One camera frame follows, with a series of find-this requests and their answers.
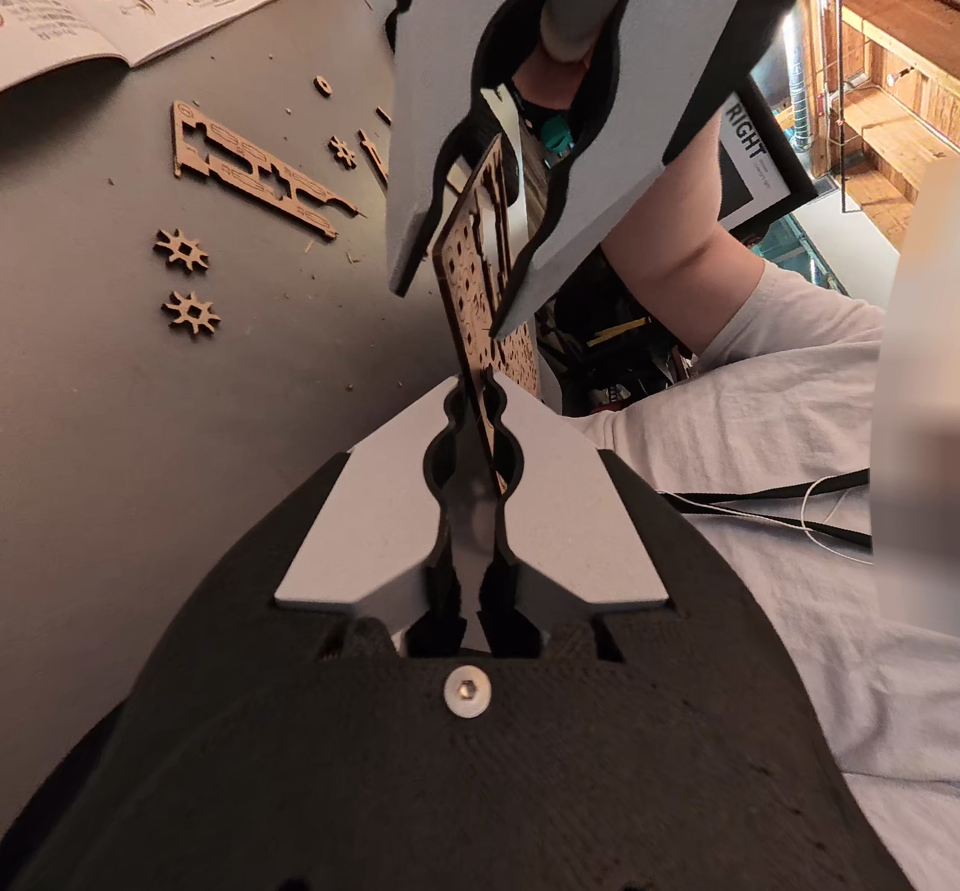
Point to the wooden parts sheet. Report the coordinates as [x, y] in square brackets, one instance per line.
[480, 321]

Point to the small wooden washer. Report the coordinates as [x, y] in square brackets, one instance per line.
[319, 81]

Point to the metal ventilation duct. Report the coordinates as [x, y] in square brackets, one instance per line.
[799, 81]

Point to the person's right hand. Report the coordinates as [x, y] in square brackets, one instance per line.
[551, 81]

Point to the thin wooden stick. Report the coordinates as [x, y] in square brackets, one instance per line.
[373, 156]

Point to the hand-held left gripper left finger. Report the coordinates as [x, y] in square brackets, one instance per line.
[360, 523]

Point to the wooden strip frame part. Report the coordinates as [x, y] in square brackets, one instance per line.
[182, 148]

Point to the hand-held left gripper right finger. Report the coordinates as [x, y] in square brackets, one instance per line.
[585, 531]

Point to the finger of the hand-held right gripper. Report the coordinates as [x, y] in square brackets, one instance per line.
[660, 66]
[435, 43]

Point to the black framed tag sign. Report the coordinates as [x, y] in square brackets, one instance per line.
[772, 178]

